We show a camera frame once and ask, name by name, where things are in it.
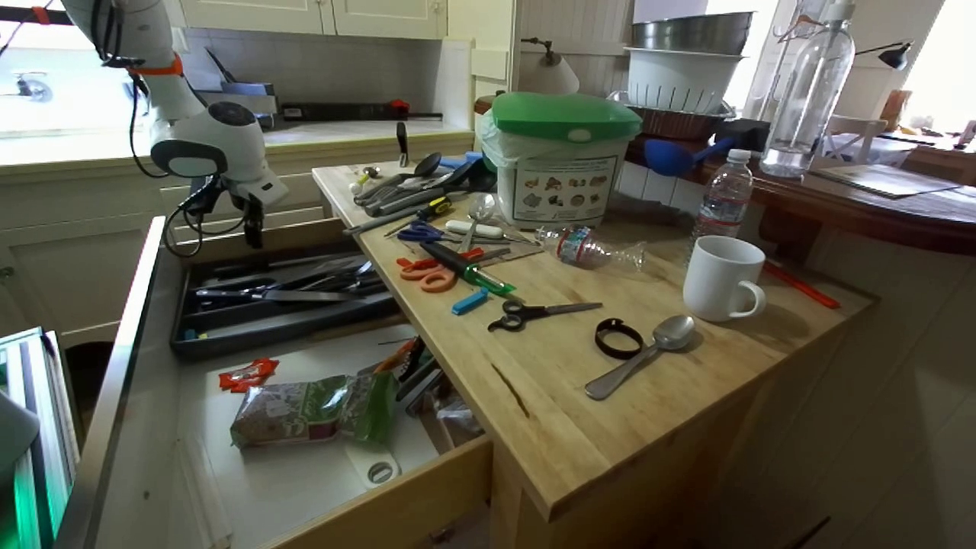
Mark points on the upright plastic water bottle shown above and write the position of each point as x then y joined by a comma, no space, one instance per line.
726,197

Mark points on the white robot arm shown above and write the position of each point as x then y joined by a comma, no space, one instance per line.
217,146

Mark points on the green granola snack bag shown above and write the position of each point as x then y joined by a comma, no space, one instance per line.
350,408

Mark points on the white dish rack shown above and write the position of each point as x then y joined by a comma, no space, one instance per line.
678,79

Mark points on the blue plastic clip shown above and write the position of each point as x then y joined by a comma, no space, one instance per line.
467,303

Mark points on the green sheathed knife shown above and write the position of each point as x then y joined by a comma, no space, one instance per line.
467,268

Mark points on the wooden kitchen drawer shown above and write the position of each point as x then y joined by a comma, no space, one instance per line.
159,468

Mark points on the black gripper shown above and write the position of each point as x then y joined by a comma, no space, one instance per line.
217,211

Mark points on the black scissors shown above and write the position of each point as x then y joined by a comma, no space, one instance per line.
517,316

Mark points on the lying plastic water bottle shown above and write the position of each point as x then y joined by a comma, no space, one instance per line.
585,249

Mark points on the green lidded compost bin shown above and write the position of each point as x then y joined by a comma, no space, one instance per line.
557,155

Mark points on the metal spoon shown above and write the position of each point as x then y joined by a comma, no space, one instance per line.
670,335

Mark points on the black ring band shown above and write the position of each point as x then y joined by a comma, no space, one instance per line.
618,341

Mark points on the dark grey cutlery tray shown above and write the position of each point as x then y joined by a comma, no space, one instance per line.
253,303

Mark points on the orange scissors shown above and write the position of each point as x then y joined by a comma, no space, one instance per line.
436,268

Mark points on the steel mixing bowl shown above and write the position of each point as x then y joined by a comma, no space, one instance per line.
720,33

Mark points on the white ceramic mug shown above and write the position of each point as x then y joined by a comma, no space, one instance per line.
723,278

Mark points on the red pen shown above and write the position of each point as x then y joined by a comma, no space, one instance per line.
809,292

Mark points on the red ketchup sachets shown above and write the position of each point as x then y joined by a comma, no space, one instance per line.
248,375

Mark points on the large glass bottle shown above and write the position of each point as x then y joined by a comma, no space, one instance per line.
813,91

